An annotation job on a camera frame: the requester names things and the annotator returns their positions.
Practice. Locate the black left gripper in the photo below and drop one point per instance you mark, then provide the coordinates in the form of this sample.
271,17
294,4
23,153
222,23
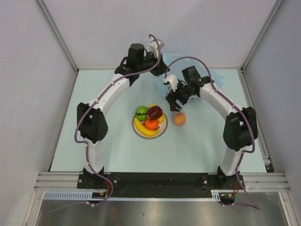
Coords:
161,69

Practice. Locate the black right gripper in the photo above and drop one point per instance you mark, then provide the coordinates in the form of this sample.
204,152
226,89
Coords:
172,97

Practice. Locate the light blue cartoon plastic bag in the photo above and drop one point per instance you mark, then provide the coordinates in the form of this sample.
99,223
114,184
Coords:
189,70

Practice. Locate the pink fake peach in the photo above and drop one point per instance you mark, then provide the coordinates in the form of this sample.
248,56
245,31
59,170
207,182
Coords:
179,119

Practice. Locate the dark red fake apple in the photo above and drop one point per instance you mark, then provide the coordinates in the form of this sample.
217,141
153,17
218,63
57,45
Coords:
154,112

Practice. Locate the orange fake fruit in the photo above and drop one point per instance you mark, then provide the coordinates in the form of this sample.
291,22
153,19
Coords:
151,124

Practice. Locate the green fake watermelon ball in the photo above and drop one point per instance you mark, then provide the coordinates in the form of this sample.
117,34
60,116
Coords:
141,112

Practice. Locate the yellow fake banana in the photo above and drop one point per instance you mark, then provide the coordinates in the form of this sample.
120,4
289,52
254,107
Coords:
143,130

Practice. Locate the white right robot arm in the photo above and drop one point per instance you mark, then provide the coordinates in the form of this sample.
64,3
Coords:
240,129

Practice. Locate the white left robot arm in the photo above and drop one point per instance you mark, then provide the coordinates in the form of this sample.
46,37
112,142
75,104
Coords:
91,122

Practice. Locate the round white printed plate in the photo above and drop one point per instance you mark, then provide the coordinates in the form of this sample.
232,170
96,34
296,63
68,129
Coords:
162,126

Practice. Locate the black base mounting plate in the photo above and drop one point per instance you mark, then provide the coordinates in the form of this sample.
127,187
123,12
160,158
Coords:
169,185

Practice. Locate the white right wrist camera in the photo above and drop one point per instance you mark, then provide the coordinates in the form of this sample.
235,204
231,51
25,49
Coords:
172,81

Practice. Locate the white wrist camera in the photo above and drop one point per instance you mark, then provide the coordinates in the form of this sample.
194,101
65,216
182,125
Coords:
172,81
154,47

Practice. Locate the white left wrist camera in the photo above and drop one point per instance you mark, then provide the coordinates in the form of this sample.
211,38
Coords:
154,47

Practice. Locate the light blue cable duct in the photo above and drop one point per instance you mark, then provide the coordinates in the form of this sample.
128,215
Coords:
92,196

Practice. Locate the aluminium frame rail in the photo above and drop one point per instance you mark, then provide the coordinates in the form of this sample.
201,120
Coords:
85,180

